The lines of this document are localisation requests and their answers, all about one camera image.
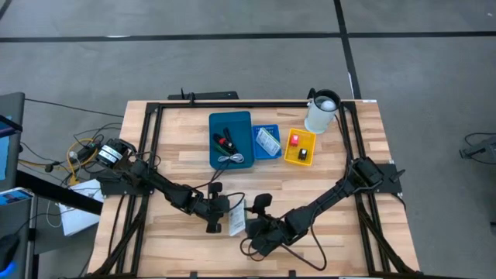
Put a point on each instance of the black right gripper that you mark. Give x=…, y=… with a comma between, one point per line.
x=267, y=229

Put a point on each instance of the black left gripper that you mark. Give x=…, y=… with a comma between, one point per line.
x=211, y=207

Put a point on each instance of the white labelled box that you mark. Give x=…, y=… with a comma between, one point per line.
x=236, y=221
x=268, y=141

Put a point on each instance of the black charger plug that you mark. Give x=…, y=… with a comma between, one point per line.
x=302, y=154

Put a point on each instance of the pink charger cube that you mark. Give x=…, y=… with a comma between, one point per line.
x=294, y=140

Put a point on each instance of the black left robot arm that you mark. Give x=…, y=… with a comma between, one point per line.
x=162, y=186

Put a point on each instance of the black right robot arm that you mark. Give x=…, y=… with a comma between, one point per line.
x=329, y=195

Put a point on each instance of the small blue plastic bin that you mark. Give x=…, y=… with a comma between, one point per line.
x=259, y=155

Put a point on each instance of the large teal plastic bin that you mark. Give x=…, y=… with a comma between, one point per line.
x=242, y=128

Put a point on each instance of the small yellow plastic bin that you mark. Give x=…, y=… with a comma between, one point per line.
x=308, y=137

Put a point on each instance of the black router box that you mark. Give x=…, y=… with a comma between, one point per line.
x=209, y=95

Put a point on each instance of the white cylindrical container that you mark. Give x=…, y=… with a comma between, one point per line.
x=317, y=120

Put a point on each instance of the white ball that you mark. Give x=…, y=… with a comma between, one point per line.
x=328, y=105

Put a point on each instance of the white box on floor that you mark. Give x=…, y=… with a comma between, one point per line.
x=77, y=221

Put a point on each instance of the black desk leg bar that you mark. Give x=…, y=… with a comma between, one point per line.
x=58, y=193

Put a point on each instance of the small display screen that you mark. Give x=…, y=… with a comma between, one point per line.
x=13, y=197

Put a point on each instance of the black floor stand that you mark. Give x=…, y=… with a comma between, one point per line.
x=482, y=149

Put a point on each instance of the black aluminium table frame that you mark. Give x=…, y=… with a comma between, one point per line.
x=232, y=104

